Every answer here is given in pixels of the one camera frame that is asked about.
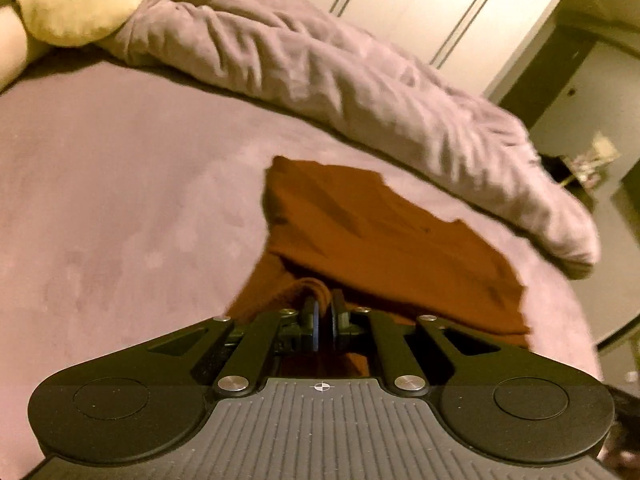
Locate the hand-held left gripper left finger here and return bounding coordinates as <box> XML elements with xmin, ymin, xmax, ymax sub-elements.
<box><xmin>114</xmin><ymin>296</ymin><xmax>322</xmax><ymax>401</ymax></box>

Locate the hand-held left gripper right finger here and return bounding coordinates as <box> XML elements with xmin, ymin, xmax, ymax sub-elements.
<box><xmin>327</xmin><ymin>289</ymin><xmax>532</xmax><ymax>400</ymax></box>

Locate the pink long plush pillow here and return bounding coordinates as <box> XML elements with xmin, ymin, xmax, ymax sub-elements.
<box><xmin>0</xmin><ymin>4</ymin><xmax>52</xmax><ymax>92</ymax></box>

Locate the white wardrobe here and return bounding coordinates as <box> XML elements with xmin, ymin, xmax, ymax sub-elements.
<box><xmin>234</xmin><ymin>0</ymin><xmax>587</xmax><ymax>100</ymax></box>

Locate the purple duvet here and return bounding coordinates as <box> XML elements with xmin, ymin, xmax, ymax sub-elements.
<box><xmin>97</xmin><ymin>0</ymin><xmax>602</xmax><ymax>269</ymax></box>

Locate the brown knit cardigan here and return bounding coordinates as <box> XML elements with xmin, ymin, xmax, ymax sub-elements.
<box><xmin>227</xmin><ymin>155</ymin><xmax>532</xmax><ymax>379</ymax></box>

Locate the dark door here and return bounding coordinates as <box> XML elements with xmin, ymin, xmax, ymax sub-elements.
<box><xmin>529</xmin><ymin>24</ymin><xmax>640</xmax><ymax>161</ymax></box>

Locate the yellow side table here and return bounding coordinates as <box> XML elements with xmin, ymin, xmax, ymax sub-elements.
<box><xmin>555</xmin><ymin>157</ymin><xmax>623</xmax><ymax>196</ymax></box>

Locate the cream round face plush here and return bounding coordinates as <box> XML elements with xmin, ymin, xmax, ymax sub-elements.
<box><xmin>15</xmin><ymin>0</ymin><xmax>150</xmax><ymax>49</ymax></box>

